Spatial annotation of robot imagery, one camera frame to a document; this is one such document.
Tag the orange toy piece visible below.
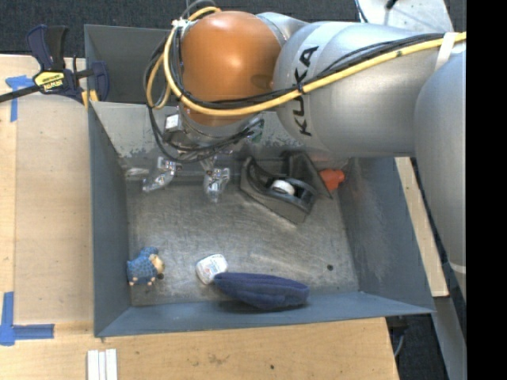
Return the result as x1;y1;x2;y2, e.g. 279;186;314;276
318;168;346;193

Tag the navy blue cloth cap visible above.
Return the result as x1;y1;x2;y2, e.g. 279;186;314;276
213;272;311;312

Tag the small white packet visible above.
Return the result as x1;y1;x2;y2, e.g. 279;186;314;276
195;253;230;286

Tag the grey metal bin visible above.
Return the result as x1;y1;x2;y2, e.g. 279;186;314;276
83;24;437;338

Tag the black tape dispenser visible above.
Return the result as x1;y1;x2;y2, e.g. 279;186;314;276
238;155;318;226

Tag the dark grey wedge-shaped object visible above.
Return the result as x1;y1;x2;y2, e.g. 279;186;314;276
281;150;334;200

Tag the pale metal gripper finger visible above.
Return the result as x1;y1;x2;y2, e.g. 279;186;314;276
202;159;231;204
141;155;177;194

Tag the blue toy sheep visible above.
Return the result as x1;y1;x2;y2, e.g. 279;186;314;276
126;246;166;287

